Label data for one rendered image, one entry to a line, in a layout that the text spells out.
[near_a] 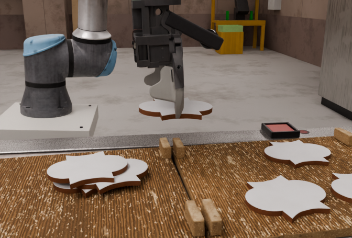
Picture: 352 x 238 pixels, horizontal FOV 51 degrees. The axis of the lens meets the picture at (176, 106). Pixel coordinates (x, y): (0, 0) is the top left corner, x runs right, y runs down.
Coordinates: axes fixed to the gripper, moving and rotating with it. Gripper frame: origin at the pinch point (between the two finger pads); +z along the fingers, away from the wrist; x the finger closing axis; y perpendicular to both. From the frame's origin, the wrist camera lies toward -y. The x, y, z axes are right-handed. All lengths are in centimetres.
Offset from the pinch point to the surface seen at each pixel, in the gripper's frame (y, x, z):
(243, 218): -6.3, 20.5, 12.3
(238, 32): -293, -790, 67
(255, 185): -11.3, 12.8, 11.5
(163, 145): 2.3, -3.9, 9.5
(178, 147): -0.7, -2.8, 9.7
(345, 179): -27.9, 13.4, 12.1
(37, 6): 180, -924, -8
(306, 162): -25.1, 5.0, 12.4
